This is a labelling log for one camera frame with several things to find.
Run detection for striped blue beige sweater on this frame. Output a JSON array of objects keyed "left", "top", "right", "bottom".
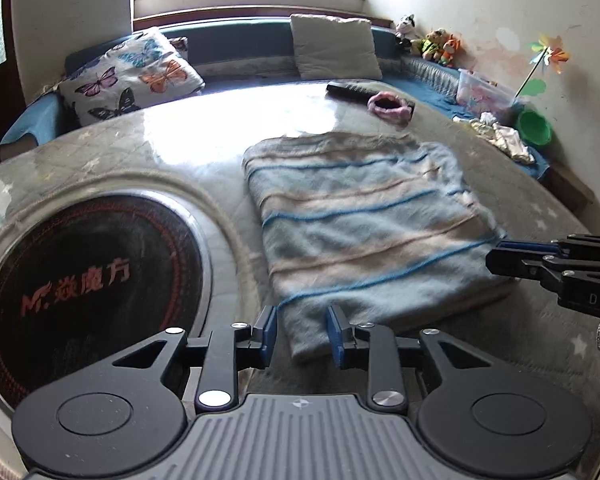
[{"left": 242, "top": 132, "right": 510, "bottom": 361}]

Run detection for small pile of light clothes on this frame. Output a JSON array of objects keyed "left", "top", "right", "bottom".
[{"left": 453, "top": 112, "right": 535, "bottom": 166}]

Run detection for green plastic basin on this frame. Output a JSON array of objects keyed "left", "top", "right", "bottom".
[{"left": 516, "top": 108, "right": 553, "bottom": 148}]

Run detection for clear plastic storage box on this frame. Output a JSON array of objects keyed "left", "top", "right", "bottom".
[{"left": 456, "top": 68, "right": 516, "bottom": 122}]

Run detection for black round induction cooktop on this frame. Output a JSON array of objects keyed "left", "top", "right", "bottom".
[{"left": 0, "top": 192, "right": 212, "bottom": 412}]

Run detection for pink knitted scrunchie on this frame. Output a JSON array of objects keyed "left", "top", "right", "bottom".
[{"left": 367, "top": 91, "right": 415, "bottom": 125}]

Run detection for colourful paper pinwheel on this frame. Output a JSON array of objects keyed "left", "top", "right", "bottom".
[{"left": 515, "top": 35, "right": 570, "bottom": 98}]

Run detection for orange plush toy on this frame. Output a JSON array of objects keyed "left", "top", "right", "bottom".
[{"left": 438, "top": 35, "right": 463, "bottom": 67}]

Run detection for yellow green plush toy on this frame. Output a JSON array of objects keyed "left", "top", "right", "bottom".
[{"left": 420, "top": 28, "right": 450, "bottom": 62}]

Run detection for black remote control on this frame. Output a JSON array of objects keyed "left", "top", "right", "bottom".
[{"left": 325, "top": 80, "right": 416, "bottom": 111}]

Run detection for black white plush toy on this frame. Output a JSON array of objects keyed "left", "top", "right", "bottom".
[{"left": 394, "top": 14, "right": 422, "bottom": 55}]

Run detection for grey square cushion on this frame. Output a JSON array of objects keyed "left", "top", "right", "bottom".
[{"left": 290, "top": 14, "right": 382, "bottom": 80}]

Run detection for dark teal corner sofa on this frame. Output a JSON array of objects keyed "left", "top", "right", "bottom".
[{"left": 0, "top": 15, "right": 552, "bottom": 181}]

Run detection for butterfly print pillow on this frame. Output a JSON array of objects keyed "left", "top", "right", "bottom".
[{"left": 58, "top": 27, "right": 204, "bottom": 127}]

